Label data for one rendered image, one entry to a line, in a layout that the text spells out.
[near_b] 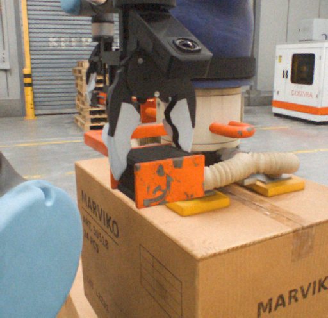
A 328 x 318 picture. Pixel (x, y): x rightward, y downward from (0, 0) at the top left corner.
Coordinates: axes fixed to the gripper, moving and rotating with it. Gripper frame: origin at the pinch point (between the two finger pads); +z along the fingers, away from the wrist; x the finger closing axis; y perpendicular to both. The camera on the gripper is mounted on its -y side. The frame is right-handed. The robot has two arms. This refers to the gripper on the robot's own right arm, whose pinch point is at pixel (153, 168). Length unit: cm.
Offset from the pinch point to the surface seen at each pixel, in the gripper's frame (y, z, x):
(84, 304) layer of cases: 72, 67, -10
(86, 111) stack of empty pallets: 682, 91, -203
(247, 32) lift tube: 20.2, -17.6, -30.2
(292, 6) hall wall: 843, -151, -874
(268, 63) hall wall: 852, 9, -802
